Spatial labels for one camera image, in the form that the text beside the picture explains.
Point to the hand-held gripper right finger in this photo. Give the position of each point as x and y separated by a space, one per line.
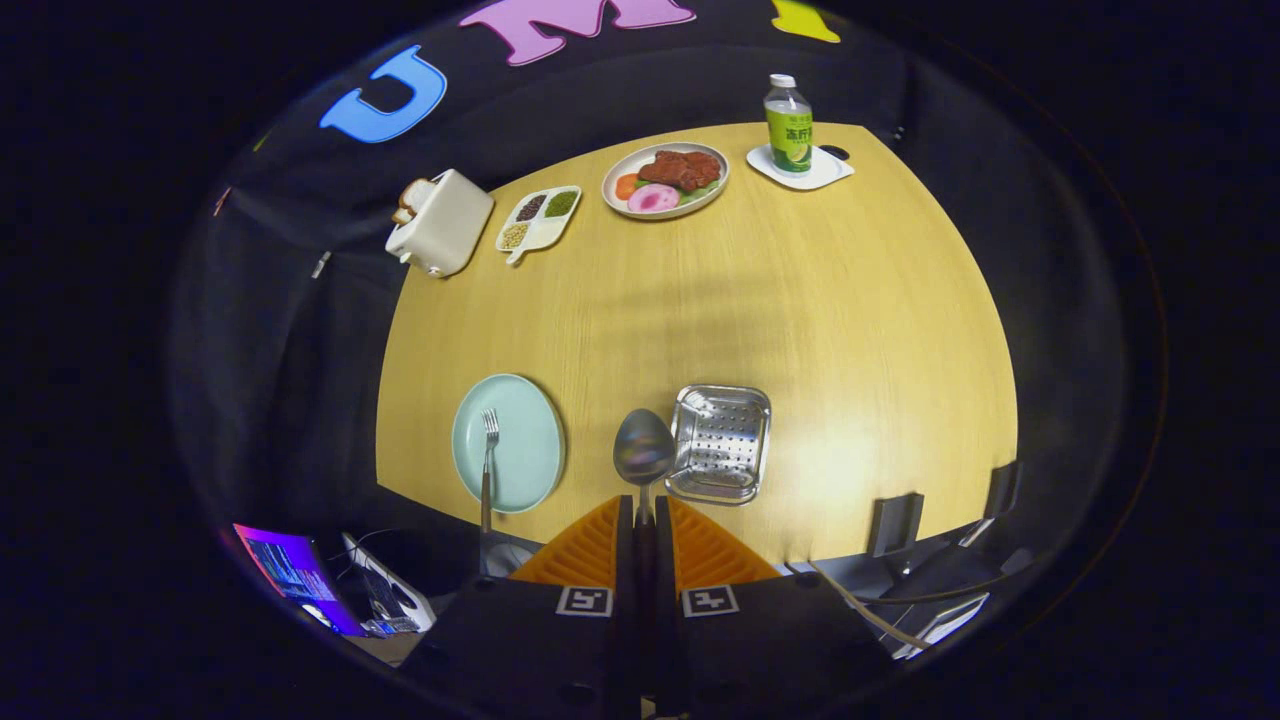
663 560

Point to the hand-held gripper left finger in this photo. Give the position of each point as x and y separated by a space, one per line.
625 560

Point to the perforated steel tray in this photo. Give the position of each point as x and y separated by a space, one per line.
720 445

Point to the light green plate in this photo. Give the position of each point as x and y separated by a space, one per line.
525 450

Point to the white flat device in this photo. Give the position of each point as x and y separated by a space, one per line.
385 595

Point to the laptop with purple screen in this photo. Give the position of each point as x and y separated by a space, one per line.
290 570

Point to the white divided dish with beans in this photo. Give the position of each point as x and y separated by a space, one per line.
540 222

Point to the white plate with meat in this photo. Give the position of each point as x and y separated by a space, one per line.
665 180

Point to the white toaster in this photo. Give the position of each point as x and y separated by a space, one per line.
445 225

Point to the toast slices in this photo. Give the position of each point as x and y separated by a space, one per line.
410 200

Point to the white square coaster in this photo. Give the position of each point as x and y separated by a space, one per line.
830 172

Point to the silver clip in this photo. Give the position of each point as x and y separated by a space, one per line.
321 264

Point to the small black disc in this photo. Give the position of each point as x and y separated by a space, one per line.
836 153

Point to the green label drink bottle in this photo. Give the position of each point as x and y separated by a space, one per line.
789 125

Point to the pink clip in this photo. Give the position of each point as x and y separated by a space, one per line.
220 201

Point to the black bracket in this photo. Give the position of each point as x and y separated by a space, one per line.
895 525
1002 490

